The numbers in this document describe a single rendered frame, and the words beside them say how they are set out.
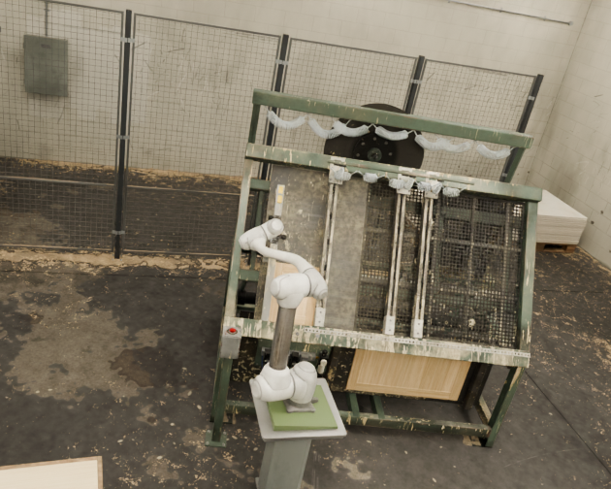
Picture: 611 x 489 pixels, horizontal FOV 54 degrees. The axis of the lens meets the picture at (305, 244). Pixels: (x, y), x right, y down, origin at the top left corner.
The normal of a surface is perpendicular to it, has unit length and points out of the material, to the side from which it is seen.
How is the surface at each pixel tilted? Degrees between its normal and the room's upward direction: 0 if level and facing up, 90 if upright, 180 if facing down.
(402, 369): 90
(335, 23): 90
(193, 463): 0
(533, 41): 90
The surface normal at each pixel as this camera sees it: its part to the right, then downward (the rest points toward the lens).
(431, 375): 0.06, 0.45
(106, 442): 0.18, -0.88
